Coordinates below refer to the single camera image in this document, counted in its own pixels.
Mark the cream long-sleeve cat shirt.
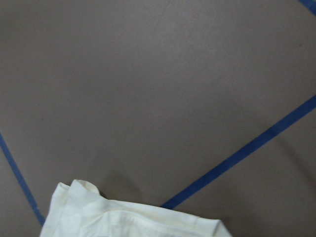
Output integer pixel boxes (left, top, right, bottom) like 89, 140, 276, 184
40, 180, 231, 237

